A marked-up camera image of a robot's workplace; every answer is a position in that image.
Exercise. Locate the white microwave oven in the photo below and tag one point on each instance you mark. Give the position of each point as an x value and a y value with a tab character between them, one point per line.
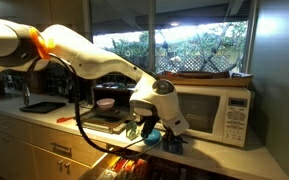
214	113

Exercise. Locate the wooden base cabinet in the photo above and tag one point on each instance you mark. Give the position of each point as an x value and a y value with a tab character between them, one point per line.
17	146

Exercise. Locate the black baking tray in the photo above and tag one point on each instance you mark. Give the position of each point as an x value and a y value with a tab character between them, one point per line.
42	107

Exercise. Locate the pink bowl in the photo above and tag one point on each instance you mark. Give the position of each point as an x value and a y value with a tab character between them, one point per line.
105	103

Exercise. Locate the open wooden drawer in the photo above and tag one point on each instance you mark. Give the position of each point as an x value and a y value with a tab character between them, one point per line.
130	166

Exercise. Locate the steel faucet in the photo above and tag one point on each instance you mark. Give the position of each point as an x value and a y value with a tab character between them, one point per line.
26	90

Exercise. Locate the wooden serving tray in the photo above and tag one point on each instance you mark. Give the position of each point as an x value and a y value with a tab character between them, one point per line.
210	80

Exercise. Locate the grey window frame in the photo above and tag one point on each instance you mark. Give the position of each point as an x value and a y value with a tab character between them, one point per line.
151	33

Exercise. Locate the small glass jar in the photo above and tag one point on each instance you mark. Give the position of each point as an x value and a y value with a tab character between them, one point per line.
132	130

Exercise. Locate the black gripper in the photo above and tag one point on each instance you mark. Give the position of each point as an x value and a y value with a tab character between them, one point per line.
173	137

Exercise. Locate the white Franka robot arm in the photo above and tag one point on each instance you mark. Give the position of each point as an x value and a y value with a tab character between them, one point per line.
90	60

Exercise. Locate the steel toaster oven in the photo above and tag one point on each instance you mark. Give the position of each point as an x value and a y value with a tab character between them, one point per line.
110	115

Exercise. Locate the blue bowl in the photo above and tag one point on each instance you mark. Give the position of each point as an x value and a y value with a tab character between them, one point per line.
154	138

